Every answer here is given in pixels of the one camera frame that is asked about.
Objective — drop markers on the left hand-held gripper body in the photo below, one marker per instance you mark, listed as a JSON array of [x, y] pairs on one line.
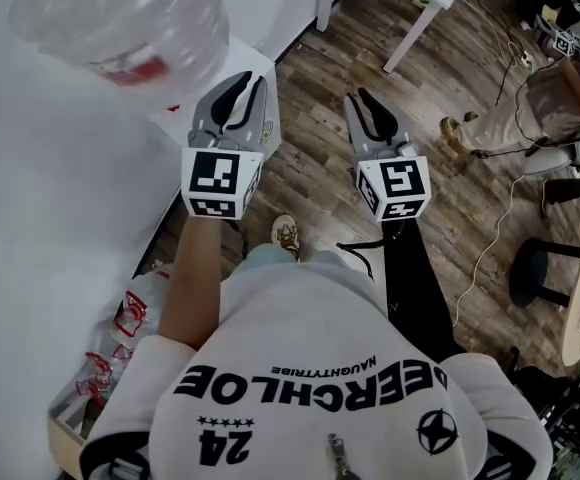
[[220, 178]]

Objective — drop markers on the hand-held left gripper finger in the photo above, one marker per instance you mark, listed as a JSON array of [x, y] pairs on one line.
[[205, 110], [257, 118]]

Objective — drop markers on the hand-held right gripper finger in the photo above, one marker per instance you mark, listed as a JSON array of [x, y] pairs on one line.
[[356, 128], [387, 123]]

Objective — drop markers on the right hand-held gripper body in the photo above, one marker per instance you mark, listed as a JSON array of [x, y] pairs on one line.
[[395, 183]]

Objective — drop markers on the white water dispenser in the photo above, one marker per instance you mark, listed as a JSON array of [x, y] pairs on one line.
[[45, 208]]

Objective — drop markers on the person's left forearm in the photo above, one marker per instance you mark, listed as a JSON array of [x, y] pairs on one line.
[[195, 278]]

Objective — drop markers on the person's right forearm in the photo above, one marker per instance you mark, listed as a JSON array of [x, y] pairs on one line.
[[415, 288]]

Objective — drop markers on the large clear water bottle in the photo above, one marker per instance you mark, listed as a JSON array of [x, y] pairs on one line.
[[120, 18]]

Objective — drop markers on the person's white shoe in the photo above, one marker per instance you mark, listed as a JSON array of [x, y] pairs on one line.
[[285, 233]]

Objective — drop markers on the person's light jeans leg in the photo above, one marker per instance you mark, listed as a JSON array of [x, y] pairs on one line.
[[270, 258]]

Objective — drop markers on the white power strip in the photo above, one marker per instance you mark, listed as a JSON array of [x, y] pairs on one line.
[[526, 59]]

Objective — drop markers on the black round stool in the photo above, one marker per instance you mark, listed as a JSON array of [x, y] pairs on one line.
[[532, 268]]

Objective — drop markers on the grey hand-held device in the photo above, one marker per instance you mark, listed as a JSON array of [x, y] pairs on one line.
[[560, 155]]

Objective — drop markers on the person's white printed shirt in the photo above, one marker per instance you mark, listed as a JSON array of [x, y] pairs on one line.
[[310, 358]]

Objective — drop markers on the black chair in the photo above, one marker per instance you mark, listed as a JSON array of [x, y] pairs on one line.
[[555, 418]]

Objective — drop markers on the wooden box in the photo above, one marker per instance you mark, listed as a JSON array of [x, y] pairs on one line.
[[67, 438]]

